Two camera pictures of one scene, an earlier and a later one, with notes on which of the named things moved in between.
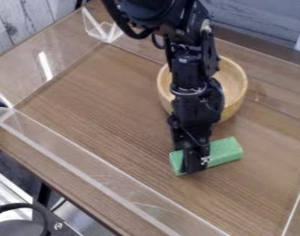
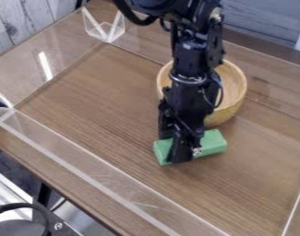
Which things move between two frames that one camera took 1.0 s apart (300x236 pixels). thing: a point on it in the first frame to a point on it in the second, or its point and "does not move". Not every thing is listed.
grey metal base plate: (77, 218) does not move
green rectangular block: (224, 150) to (213, 145)
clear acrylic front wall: (85, 180) does not move
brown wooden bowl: (231, 78) does not move
